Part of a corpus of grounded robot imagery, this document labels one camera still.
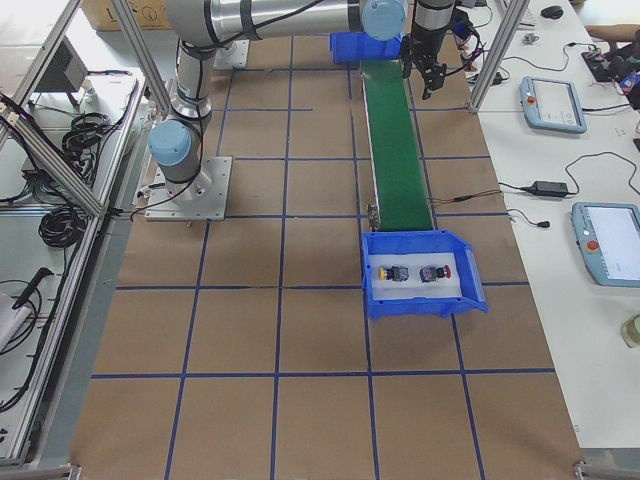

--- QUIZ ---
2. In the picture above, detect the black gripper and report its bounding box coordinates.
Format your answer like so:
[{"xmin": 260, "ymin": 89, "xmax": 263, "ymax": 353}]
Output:
[{"xmin": 402, "ymin": 27, "xmax": 447, "ymax": 100}]

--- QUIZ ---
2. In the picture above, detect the yellow push button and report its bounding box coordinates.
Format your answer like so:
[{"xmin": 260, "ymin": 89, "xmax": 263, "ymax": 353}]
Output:
[{"xmin": 378, "ymin": 266, "xmax": 409, "ymax": 282}]

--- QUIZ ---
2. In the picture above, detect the red push button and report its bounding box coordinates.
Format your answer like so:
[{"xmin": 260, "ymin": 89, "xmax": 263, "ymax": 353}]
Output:
[{"xmin": 419, "ymin": 265, "xmax": 451, "ymax": 283}]

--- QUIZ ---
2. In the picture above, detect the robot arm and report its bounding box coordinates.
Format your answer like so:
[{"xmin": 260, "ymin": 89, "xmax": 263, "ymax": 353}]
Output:
[{"xmin": 166, "ymin": 0, "xmax": 455, "ymax": 126}]

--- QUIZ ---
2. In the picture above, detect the left blue plastic bin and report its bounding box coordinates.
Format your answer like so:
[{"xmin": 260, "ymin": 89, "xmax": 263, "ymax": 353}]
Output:
[{"xmin": 329, "ymin": 32, "xmax": 402, "ymax": 64}]

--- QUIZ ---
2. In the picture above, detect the blue plastic bin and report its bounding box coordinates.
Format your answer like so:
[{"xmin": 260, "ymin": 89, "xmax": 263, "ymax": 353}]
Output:
[
  {"xmin": 329, "ymin": 32, "xmax": 402, "ymax": 64},
  {"xmin": 362, "ymin": 230, "xmax": 489, "ymax": 319}
]

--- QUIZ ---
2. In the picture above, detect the green conveyor belt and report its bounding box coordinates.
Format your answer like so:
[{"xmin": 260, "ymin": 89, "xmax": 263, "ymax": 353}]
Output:
[{"xmin": 361, "ymin": 60, "xmax": 433, "ymax": 232}]

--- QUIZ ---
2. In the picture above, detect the far teach pendant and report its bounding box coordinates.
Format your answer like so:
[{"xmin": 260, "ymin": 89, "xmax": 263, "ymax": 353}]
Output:
[{"xmin": 519, "ymin": 76, "xmax": 587, "ymax": 134}]

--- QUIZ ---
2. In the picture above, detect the teach pendant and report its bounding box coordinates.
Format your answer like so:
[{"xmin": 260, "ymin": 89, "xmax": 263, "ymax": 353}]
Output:
[
  {"xmin": 571, "ymin": 202, "xmax": 639, "ymax": 288},
  {"xmin": 519, "ymin": 76, "xmax": 587, "ymax": 134}
]

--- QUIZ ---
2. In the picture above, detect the black power adapter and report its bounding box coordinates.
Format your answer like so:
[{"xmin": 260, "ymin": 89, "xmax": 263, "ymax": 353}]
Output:
[{"xmin": 531, "ymin": 180, "xmax": 570, "ymax": 198}]

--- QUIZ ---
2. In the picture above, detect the right blue plastic bin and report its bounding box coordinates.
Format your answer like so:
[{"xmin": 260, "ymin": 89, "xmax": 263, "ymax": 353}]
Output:
[{"xmin": 362, "ymin": 230, "xmax": 489, "ymax": 319}]

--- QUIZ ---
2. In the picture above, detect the white foam liner right bin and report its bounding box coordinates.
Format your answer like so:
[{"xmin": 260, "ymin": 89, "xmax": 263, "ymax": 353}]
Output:
[{"xmin": 367, "ymin": 252, "xmax": 461, "ymax": 300}]

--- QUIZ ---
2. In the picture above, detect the near teach pendant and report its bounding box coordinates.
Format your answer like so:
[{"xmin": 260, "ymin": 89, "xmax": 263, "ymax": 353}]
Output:
[{"xmin": 571, "ymin": 202, "xmax": 639, "ymax": 288}]

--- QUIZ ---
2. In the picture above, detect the aluminium frame post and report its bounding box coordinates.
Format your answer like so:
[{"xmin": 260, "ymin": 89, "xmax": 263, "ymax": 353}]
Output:
[{"xmin": 467, "ymin": 0, "xmax": 529, "ymax": 113}]

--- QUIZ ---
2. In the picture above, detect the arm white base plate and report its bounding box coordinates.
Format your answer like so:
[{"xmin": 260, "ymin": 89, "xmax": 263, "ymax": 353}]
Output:
[
  {"xmin": 213, "ymin": 40, "xmax": 250, "ymax": 70},
  {"xmin": 143, "ymin": 156, "xmax": 233, "ymax": 221}
]

